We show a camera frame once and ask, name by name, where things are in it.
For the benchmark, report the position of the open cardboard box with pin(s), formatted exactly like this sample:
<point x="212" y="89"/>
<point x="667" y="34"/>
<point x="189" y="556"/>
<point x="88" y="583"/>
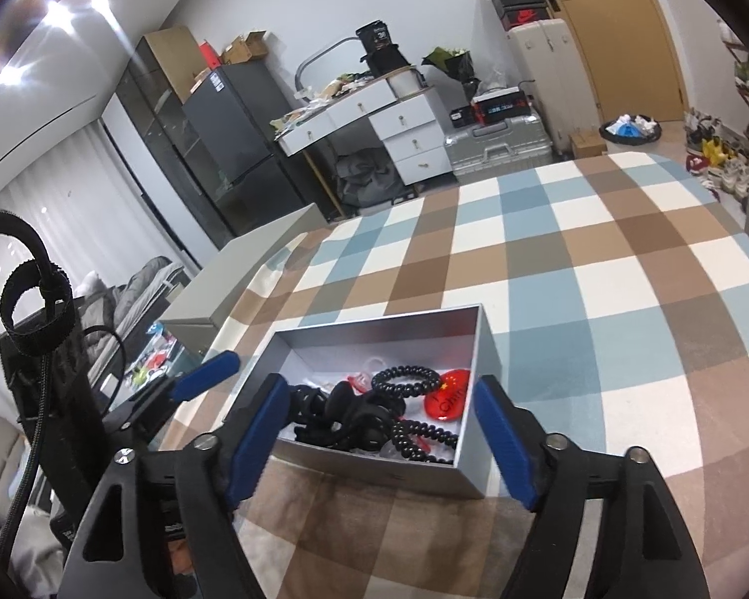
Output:
<point x="246" y="48"/>

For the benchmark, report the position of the small cardboard box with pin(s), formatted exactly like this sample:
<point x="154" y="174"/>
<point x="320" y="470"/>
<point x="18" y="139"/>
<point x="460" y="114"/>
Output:
<point x="587" y="145"/>

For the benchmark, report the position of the white suitcase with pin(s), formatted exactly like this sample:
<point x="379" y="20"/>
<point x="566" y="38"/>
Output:
<point x="549" y="68"/>

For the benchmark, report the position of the black basket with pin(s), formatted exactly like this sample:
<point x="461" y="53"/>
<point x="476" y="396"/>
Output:
<point x="630" y="130"/>

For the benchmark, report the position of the black appliance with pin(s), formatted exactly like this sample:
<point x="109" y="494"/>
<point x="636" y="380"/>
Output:
<point x="377" y="40"/>

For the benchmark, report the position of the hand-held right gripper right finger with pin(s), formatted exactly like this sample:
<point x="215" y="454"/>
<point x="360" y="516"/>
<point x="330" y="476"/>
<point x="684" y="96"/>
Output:
<point x="505" y="437"/>

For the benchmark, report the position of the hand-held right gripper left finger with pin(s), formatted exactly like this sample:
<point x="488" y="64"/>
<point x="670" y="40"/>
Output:
<point x="259" y="437"/>

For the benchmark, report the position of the cluttered coffee table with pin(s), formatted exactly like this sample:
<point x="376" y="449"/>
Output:
<point x="153" y="359"/>

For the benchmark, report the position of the grey bed bench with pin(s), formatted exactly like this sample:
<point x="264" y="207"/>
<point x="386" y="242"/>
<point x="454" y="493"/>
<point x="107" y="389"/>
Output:
<point x="237" y="281"/>

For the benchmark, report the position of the dark glass cabinet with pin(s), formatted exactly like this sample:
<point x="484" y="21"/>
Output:
<point x="150" y="112"/>

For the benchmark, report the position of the grey bag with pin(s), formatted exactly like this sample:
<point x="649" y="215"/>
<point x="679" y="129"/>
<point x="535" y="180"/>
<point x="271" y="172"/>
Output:
<point x="365" y="175"/>

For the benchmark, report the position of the clear plastic bag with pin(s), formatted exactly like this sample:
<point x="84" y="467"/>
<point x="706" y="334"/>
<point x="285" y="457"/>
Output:
<point x="493" y="81"/>

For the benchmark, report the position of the grey cardboard box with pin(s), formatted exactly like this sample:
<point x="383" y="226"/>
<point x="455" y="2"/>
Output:
<point x="381" y="335"/>

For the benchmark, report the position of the white curtain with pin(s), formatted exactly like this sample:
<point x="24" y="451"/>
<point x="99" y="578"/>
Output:
<point x="68" y="212"/>

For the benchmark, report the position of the silver suitcase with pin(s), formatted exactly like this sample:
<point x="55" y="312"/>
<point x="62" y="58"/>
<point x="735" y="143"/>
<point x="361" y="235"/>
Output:
<point x="499" y="150"/>

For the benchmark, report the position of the grey clothes pile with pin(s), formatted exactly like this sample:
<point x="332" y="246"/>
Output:
<point x="137" y="287"/>

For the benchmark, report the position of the dark grey fridge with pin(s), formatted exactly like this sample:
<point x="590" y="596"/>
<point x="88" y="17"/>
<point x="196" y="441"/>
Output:
<point x="237" y="131"/>

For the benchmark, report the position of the row of shoes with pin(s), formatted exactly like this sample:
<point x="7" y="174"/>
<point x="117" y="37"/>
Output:
<point x="714" y="150"/>

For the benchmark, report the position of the black power station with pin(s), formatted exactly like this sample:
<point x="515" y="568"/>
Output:
<point x="499" y="106"/>

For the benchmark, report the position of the black hair clip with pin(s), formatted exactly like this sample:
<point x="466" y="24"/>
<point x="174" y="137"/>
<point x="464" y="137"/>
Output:
<point x="309" y="402"/>
<point x="356" y="415"/>

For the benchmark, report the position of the large flat cardboard box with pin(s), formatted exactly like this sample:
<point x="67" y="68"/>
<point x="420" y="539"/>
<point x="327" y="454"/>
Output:
<point x="171" y="56"/>

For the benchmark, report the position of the black shoe box red logo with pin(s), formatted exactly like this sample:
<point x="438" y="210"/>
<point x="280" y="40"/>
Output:
<point x="527" y="15"/>

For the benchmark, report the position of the curved metal tube frame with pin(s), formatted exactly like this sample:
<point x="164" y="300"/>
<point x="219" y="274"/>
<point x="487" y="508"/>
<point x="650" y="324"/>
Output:
<point x="312" y="55"/>

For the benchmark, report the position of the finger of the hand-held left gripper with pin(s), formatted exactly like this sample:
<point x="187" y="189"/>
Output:
<point x="206" y="373"/>

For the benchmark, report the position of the white desk with drawers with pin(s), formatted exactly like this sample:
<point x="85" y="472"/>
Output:
<point x="406" y="118"/>

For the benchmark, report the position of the white cylinder container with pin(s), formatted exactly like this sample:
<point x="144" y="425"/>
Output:
<point x="406" y="82"/>

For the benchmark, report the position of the wooden door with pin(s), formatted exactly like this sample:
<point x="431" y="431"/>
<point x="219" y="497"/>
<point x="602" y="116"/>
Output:
<point x="630" y="31"/>

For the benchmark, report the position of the round red badge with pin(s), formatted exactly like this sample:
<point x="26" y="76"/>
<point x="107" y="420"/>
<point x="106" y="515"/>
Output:
<point x="446" y="396"/>

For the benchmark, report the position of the desk clutter pile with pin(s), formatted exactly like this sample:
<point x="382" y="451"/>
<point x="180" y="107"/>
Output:
<point x="312" y="109"/>

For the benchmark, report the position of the bouquet in black wrap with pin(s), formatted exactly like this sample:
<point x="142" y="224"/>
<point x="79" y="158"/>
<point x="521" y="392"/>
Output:
<point x="452" y="62"/>

